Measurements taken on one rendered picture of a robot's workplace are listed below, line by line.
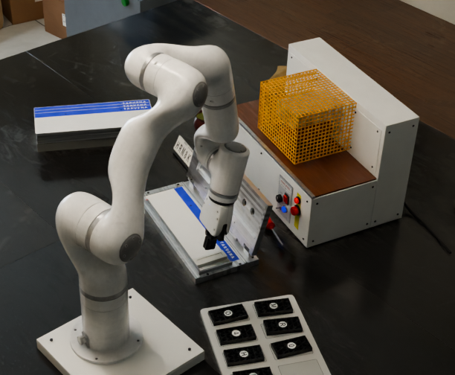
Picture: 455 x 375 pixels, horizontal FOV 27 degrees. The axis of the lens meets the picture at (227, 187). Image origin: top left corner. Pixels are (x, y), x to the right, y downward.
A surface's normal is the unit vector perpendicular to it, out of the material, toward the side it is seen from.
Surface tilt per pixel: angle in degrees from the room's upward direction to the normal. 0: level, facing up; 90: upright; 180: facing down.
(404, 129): 90
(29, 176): 0
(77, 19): 90
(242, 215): 75
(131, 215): 63
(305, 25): 0
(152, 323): 0
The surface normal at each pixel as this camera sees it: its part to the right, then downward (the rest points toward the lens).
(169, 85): -0.57, -0.10
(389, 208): 0.46, 0.54
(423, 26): 0.04, -0.80
